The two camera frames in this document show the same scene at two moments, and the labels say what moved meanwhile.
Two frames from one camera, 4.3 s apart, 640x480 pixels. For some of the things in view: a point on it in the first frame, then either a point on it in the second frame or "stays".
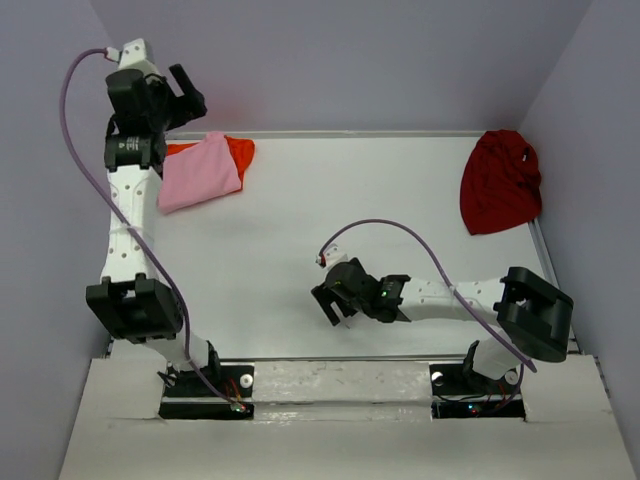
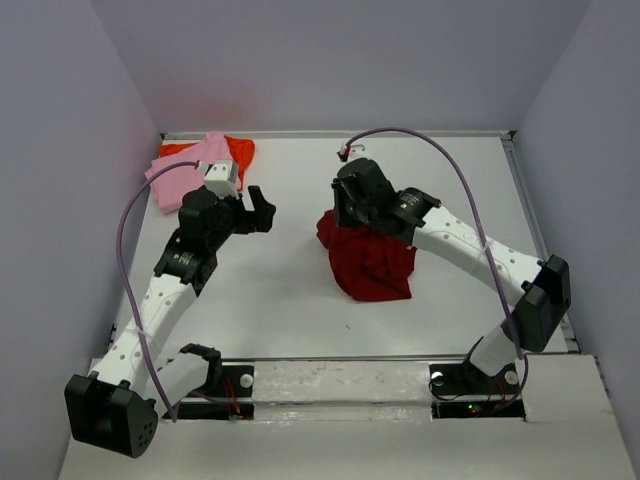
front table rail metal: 342,357 stays
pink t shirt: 198,174 stays
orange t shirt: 242,149 stays
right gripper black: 325,296 to 344,218
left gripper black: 186,107 to 249,223
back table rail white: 330,133 stays
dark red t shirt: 501,183 to 368,265
